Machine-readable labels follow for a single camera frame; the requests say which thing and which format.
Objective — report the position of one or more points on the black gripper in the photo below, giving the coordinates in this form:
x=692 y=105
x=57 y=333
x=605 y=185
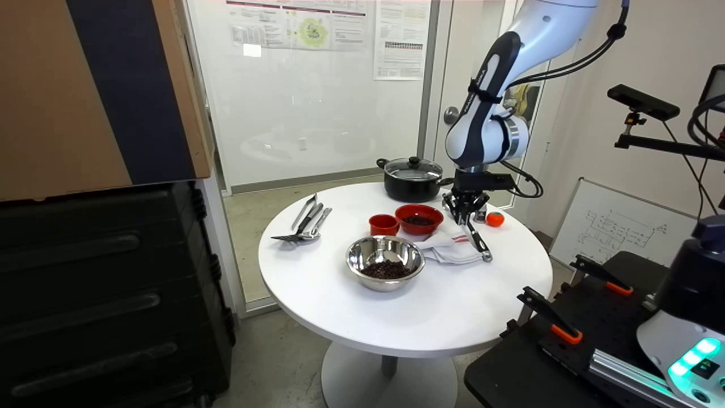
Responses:
x=472 y=185

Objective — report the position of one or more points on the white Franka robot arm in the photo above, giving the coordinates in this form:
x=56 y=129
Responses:
x=545 y=29

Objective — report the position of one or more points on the black serving spoon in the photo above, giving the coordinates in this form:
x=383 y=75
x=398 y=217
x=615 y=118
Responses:
x=483 y=249

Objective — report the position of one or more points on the red plastic bowl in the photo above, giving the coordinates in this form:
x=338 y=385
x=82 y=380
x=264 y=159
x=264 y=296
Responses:
x=416 y=227

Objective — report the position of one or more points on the stainless steel bowl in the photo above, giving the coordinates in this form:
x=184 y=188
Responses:
x=387 y=263

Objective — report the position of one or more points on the small orange cup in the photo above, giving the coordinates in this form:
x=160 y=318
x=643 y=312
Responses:
x=494 y=220

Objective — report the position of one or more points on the black cooking pot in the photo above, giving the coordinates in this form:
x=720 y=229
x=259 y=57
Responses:
x=412 y=191

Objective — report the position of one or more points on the glass pot lid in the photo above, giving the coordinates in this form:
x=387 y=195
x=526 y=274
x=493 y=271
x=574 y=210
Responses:
x=413 y=171

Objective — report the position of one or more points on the red plastic cup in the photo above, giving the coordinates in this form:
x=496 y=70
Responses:
x=383 y=224

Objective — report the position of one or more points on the white whiteboard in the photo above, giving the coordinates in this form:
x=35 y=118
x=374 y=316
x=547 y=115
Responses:
x=603 y=223

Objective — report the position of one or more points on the silver metal tongs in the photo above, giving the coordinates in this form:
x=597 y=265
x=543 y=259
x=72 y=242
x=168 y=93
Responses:
x=321 y=216

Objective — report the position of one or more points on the white paper notice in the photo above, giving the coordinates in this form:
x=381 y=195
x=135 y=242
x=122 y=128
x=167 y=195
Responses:
x=400 y=45

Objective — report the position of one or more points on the black perforated robot cart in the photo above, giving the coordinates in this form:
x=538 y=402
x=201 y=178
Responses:
x=513 y=377

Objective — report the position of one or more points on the paper poster with green circle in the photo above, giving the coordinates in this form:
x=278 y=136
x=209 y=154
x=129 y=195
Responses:
x=308 y=29

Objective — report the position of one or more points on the black mesh chair back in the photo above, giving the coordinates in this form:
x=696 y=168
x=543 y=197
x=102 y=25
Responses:
x=715 y=86

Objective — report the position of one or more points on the black hard case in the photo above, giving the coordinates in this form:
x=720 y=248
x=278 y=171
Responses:
x=98 y=301

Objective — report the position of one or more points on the cardboard box with dark stripe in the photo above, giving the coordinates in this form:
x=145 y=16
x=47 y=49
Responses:
x=47 y=91

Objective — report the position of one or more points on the grey metal frame post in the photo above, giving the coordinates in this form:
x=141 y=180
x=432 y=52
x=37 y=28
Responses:
x=220 y=240
x=433 y=45

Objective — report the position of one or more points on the black stereo camera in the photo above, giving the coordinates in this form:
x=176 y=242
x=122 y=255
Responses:
x=643 y=101

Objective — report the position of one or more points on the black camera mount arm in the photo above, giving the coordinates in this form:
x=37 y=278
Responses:
x=665 y=143

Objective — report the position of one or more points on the aluminium rail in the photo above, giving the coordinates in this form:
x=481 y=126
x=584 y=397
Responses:
x=626 y=377

